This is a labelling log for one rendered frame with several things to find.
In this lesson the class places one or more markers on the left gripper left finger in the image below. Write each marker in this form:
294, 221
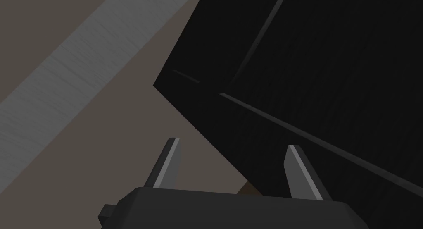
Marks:
167, 169

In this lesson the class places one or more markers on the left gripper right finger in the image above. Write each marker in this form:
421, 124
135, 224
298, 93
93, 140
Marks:
302, 179

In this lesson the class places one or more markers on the black cabinet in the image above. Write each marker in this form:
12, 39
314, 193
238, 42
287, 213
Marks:
297, 73

